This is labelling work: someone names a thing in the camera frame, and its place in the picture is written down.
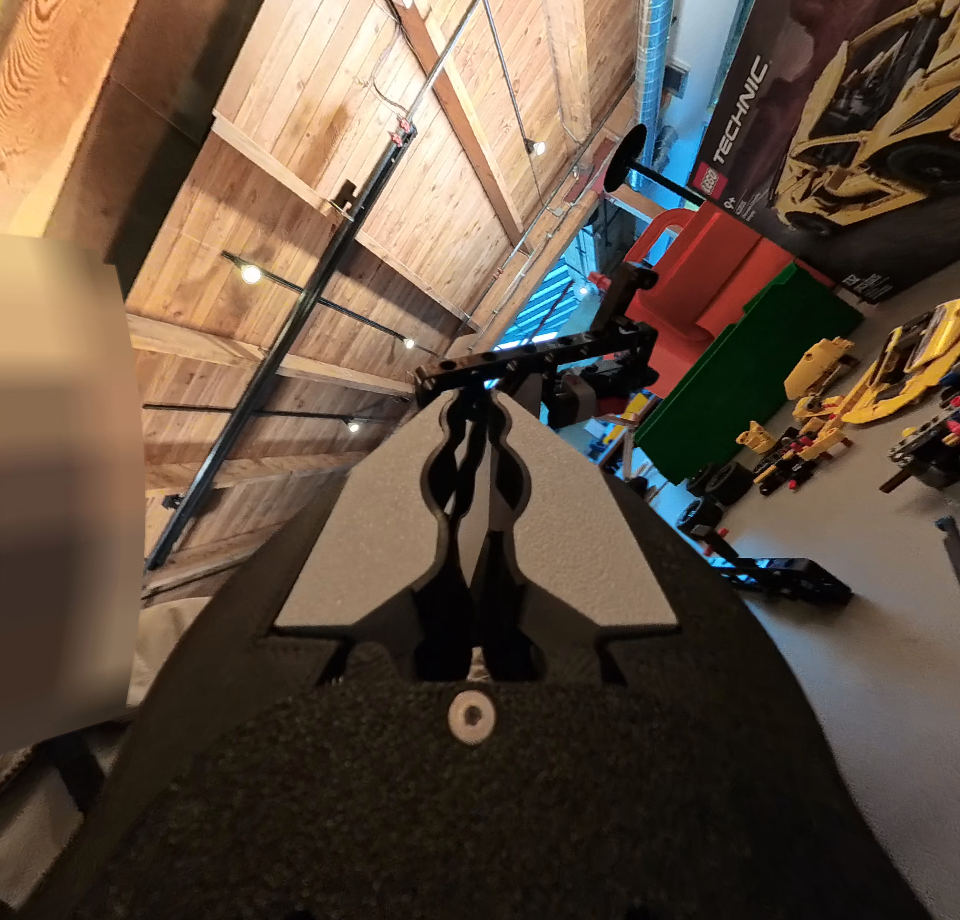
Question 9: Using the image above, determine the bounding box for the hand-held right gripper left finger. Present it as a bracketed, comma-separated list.
[272, 391, 489, 682]

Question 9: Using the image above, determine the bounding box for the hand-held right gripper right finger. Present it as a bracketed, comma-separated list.
[480, 391, 681, 682]

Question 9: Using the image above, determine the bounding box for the black toy brick beam assembly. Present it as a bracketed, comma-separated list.
[412, 260, 661, 411]

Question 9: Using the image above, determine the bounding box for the grey desk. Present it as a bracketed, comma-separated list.
[630, 297, 960, 920]

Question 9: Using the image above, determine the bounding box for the black toy brick piece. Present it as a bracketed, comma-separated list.
[690, 526, 855, 606]

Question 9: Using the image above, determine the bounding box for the black yellow toy brick assembly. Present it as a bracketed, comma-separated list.
[750, 402, 852, 497]

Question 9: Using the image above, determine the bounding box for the green plastic bin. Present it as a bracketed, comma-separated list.
[633, 263, 865, 486]

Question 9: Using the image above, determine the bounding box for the black ceiling lighting track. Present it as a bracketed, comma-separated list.
[146, 119, 418, 572]

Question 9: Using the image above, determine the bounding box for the skylight window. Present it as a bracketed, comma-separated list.
[487, 256, 579, 351]

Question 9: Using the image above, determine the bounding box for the red plastic storage tote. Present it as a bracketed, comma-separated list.
[621, 203, 837, 399]

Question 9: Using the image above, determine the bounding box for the yellow toy car body part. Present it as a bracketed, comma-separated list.
[783, 337, 856, 399]

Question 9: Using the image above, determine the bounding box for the toy car chassis assembly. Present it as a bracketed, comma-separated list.
[881, 391, 960, 495]

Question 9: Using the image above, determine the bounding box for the large yellow toy car panel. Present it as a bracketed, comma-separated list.
[840, 299, 960, 426]

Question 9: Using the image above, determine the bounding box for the black round disc on rod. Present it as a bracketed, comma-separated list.
[602, 123, 708, 207]

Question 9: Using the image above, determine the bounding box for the toy car set box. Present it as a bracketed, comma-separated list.
[686, 0, 960, 306]

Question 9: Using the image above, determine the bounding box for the silver ventilation duct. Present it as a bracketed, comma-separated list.
[636, 0, 682, 189]

